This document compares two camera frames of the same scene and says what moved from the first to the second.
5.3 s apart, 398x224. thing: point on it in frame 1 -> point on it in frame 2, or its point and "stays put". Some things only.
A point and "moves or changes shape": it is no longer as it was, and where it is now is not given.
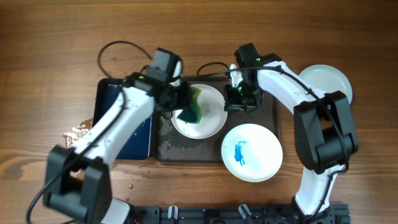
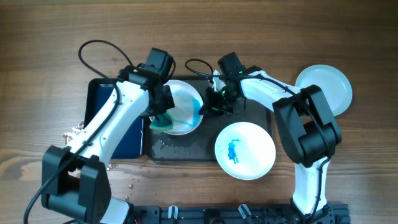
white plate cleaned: [328, 79] stays put
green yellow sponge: [193, 114] -> [165, 121]
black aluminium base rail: [280, 214] stays put
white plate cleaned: [213, 114] moves or changes shape
